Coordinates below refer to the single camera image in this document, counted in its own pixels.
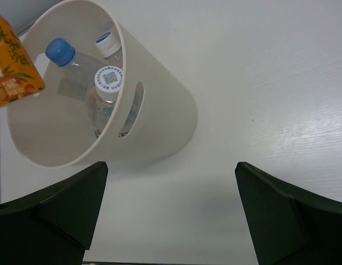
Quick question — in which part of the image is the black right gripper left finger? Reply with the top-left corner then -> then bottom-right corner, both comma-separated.
0,162 -> 108,264

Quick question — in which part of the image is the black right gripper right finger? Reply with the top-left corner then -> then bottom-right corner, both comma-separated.
235,162 -> 342,264

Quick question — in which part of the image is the clear bottle white label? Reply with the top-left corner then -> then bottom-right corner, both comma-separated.
85,66 -> 123,137

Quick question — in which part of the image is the clear bottle blue label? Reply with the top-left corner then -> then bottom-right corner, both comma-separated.
45,38 -> 98,100

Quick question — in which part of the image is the orange plastic bottle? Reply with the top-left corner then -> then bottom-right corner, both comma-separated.
0,15 -> 45,107

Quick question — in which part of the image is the clear unlabelled plastic bottle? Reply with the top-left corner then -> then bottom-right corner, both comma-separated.
94,31 -> 123,69

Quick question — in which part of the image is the cream plastic bin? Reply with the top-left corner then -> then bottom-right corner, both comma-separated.
7,1 -> 197,168

